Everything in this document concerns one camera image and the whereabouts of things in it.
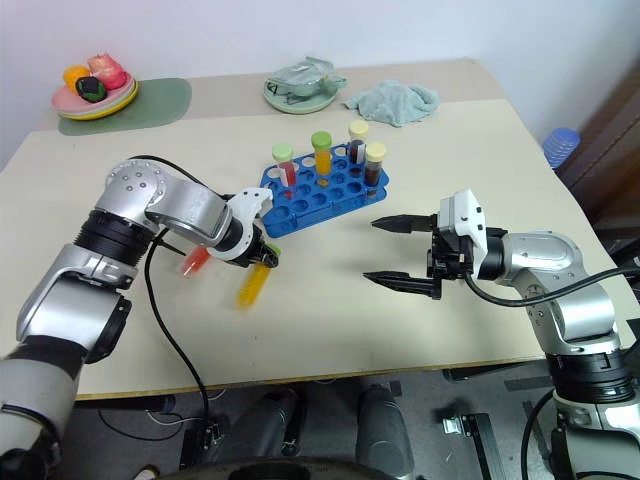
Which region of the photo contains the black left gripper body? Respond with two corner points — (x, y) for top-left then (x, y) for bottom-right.
(238, 225), (274, 270)

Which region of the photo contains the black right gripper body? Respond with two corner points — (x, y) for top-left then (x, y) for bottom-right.
(425, 212), (475, 302)

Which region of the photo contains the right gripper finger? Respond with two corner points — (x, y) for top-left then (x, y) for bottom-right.
(361, 270), (437, 301)
(369, 213), (438, 236)

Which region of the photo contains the yellow liquid test tube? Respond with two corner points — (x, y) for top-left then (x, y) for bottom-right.
(234, 242), (283, 310)

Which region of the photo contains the red liquid test tube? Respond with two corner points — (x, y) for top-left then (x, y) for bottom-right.
(179, 245), (212, 277)

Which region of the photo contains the blue test tube rack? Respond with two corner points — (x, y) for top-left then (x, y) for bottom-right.
(259, 143), (391, 239)

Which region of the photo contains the brown tube with cream cap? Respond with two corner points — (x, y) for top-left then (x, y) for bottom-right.
(363, 141), (388, 195)

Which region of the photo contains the red tube with green cap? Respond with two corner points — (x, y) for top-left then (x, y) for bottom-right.
(271, 141), (300, 200)

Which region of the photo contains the dark tube with cream cap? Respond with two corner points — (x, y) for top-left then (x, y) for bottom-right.
(347, 120), (370, 167)

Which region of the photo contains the orange tube with green cap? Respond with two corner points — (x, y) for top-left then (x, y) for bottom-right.
(310, 130), (334, 187)

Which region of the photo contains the teal green towel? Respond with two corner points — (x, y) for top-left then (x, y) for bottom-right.
(341, 79), (442, 129)

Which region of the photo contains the dark rounded shape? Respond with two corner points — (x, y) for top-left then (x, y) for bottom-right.
(355, 383), (417, 480)
(232, 386), (307, 464)

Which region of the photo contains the pale green round plate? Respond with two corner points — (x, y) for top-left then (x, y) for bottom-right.
(262, 74), (338, 116)

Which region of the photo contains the stack of blue lids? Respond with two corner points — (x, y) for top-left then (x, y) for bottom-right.
(541, 126), (582, 170)

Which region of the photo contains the green placemat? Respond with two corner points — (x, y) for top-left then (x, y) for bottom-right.
(56, 76), (194, 138)

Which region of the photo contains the dark brown wooden furniture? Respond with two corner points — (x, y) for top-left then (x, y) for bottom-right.
(553, 63), (640, 261)

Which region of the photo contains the yellow plate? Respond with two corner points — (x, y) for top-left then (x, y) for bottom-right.
(56, 79), (141, 122)

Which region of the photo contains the light green plate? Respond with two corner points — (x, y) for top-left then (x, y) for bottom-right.
(54, 74), (138, 118)

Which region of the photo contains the black green toy food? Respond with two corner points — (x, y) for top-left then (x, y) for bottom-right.
(74, 75), (109, 104)

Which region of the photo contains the pink red toy food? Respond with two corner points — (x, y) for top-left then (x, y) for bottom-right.
(86, 50), (127, 91)

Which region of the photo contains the pink plate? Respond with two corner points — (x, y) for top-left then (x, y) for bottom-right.
(50, 73), (134, 115)

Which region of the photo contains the orange toy fruit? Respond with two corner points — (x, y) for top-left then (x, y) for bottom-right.
(61, 64), (92, 90)

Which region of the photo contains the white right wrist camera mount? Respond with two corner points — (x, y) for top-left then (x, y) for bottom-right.
(438, 188), (489, 282)

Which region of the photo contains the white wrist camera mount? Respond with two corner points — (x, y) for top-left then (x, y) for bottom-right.
(218, 186), (274, 264)
(438, 188), (489, 282)

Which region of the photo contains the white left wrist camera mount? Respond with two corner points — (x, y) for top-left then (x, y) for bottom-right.
(218, 186), (274, 264)

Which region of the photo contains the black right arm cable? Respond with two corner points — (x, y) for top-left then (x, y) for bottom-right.
(463, 266), (640, 307)

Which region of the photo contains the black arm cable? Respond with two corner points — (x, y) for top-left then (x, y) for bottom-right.
(124, 155), (242, 444)
(463, 266), (640, 307)

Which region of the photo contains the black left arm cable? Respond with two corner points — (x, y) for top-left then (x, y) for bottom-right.
(124, 155), (242, 444)

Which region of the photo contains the black metal bracket leg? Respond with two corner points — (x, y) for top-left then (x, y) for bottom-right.
(441, 411), (501, 480)

